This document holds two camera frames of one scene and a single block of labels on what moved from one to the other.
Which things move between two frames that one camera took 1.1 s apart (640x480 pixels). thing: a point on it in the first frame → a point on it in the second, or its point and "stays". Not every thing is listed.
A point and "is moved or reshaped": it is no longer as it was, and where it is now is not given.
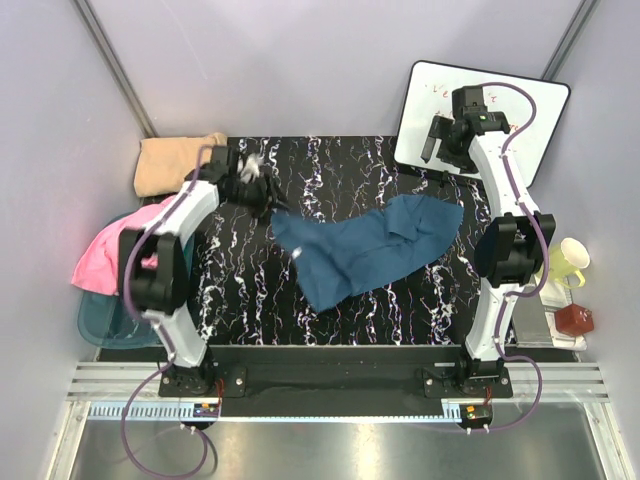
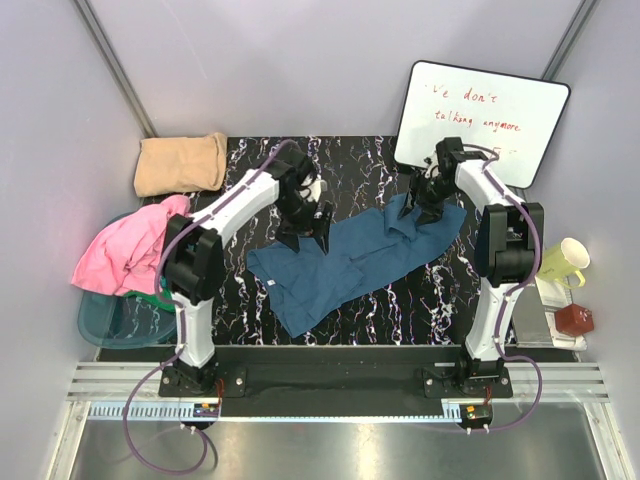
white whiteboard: x=534 y=111 stays
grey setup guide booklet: x=530 y=320 stays
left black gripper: x=260 y=210 → x=319 y=228
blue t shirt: x=346 y=257 is moved or reshaped
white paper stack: x=555 y=296 stays
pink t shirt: x=99 y=269 stays
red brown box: x=574 y=320 stays
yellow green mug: x=565 y=260 stays
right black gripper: x=440 y=128 → x=429 y=212
